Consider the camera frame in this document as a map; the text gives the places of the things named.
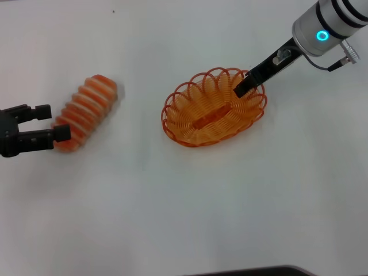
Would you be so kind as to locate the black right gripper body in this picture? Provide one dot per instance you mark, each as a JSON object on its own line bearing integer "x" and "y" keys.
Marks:
{"x": 273, "y": 64}

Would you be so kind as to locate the orange sliced bread loaf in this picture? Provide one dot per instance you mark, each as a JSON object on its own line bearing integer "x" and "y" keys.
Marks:
{"x": 86, "y": 109}

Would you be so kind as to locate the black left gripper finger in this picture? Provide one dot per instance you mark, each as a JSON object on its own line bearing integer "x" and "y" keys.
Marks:
{"x": 40, "y": 112}
{"x": 37, "y": 139}

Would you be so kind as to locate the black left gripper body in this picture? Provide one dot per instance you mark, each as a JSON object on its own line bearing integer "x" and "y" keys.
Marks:
{"x": 8, "y": 135}

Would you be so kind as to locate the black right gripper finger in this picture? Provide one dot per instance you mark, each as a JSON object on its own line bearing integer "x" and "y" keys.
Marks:
{"x": 244, "y": 87}

